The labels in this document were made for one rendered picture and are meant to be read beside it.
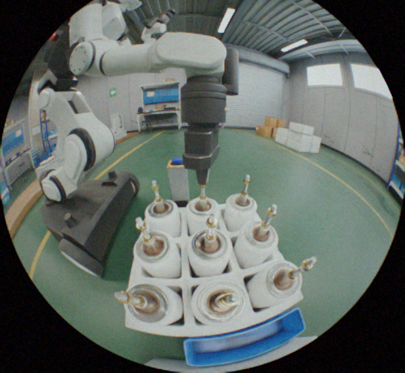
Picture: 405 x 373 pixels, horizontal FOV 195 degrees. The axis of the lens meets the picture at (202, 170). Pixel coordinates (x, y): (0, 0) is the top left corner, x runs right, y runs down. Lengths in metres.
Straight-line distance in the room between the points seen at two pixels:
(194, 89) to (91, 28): 0.31
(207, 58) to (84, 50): 0.24
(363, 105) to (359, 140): 1.20
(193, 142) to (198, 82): 0.10
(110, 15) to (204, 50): 0.41
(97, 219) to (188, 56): 0.55
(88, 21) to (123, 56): 0.19
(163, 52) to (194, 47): 0.05
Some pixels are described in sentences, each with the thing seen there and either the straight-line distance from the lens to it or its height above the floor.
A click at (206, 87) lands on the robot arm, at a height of 0.53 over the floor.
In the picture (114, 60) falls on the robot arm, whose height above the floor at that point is 0.61.
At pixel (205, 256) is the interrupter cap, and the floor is 0.25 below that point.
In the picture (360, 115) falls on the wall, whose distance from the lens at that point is 5.27.
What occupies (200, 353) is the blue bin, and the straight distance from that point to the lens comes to 0.51.
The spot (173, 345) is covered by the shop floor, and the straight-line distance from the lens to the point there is 0.52.
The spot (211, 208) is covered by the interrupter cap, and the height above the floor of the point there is 0.25.
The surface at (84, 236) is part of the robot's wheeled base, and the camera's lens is 0.50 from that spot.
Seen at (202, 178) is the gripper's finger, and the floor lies 0.35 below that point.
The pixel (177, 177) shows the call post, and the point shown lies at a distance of 0.43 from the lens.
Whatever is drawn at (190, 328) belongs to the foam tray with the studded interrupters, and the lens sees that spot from 0.31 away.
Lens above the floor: 0.48
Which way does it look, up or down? 26 degrees down
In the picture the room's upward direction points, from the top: straight up
